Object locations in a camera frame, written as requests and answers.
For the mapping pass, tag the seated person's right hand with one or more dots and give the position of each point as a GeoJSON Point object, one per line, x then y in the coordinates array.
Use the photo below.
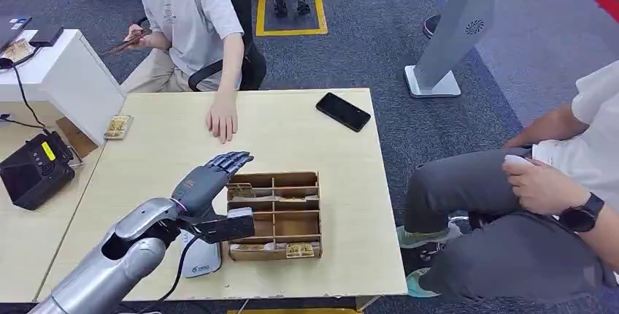
{"type": "Point", "coordinates": [517, 142]}

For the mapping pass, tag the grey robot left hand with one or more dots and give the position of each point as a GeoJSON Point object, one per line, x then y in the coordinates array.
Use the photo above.
{"type": "Point", "coordinates": [203, 188]}

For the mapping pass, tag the seated person's left hand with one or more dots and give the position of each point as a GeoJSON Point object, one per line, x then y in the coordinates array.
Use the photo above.
{"type": "Point", "coordinates": [537, 186]}

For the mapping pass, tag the person's left hand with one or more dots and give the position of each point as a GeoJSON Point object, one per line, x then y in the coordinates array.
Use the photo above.
{"type": "Point", "coordinates": [222, 118]}

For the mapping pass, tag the person's right hand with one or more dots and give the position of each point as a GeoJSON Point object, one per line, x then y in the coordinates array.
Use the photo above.
{"type": "Point", "coordinates": [138, 38]}

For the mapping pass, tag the dark handheld phone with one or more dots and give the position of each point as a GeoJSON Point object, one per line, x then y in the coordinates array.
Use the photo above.
{"type": "Point", "coordinates": [123, 46]}

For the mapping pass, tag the wooden card sorting box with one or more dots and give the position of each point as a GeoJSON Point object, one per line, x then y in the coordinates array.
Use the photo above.
{"type": "Point", "coordinates": [290, 227]}

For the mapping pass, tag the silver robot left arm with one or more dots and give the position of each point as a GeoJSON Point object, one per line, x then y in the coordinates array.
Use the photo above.
{"type": "Point", "coordinates": [111, 263]}

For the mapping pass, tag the black wristwatch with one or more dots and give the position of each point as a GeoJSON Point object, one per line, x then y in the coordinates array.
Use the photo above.
{"type": "Point", "coordinates": [580, 215]}

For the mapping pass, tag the person in grey trousers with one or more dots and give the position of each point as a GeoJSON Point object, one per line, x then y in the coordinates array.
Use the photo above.
{"type": "Point", "coordinates": [483, 191]}

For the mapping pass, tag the person in white shirt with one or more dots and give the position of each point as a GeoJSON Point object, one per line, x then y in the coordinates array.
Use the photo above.
{"type": "Point", "coordinates": [188, 16]}

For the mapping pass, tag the black office chair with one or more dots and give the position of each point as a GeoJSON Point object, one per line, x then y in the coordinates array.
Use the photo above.
{"type": "Point", "coordinates": [254, 67]}

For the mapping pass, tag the white card reader device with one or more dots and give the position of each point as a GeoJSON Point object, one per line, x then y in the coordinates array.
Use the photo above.
{"type": "Point", "coordinates": [203, 261]}

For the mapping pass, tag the pale card stack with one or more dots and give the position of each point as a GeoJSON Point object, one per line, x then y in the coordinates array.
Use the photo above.
{"type": "Point", "coordinates": [251, 247]}

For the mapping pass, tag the white cabinet box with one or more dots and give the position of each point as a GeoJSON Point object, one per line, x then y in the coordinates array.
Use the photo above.
{"type": "Point", "coordinates": [72, 84]}

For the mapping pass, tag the black external drive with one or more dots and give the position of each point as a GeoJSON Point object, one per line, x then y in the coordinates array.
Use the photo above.
{"type": "Point", "coordinates": [46, 36]}

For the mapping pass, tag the yellow floor tape square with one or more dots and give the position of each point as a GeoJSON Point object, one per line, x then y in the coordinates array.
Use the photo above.
{"type": "Point", "coordinates": [260, 14]}

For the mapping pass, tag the gold label card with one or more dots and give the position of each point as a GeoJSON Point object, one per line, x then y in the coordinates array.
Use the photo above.
{"type": "Point", "coordinates": [300, 251]}

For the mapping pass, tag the brown cardboard piece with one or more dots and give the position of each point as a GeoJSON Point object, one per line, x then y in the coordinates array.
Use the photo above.
{"type": "Point", "coordinates": [77, 140]}

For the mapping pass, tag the loose gold cards pile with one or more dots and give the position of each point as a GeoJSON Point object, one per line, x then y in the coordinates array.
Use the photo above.
{"type": "Point", "coordinates": [18, 50]}

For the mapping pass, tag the black smartphone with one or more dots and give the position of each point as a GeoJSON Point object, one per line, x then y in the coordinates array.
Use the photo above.
{"type": "Point", "coordinates": [343, 112]}

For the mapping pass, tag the dark laptop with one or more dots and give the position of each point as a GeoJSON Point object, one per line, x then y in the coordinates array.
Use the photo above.
{"type": "Point", "coordinates": [7, 31]}

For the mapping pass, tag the green grey shoe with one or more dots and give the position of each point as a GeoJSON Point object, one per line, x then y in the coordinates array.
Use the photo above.
{"type": "Point", "coordinates": [418, 285]}
{"type": "Point", "coordinates": [416, 238]}

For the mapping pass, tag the grey kiosk stand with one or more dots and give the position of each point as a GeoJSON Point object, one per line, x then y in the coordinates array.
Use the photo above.
{"type": "Point", "coordinates": [454, 21]}

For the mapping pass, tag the black shoe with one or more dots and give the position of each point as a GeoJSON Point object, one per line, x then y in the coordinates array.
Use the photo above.
{"type": "Point", "coordinates": [431, 26]}

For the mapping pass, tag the black card counting machine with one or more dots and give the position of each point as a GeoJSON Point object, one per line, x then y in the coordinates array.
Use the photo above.
{"type": "Point", "coordinates": [34, 171]}

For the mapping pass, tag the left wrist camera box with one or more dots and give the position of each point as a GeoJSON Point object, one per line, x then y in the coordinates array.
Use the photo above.
{"type": "Point", "coordinates": [227, 228]}

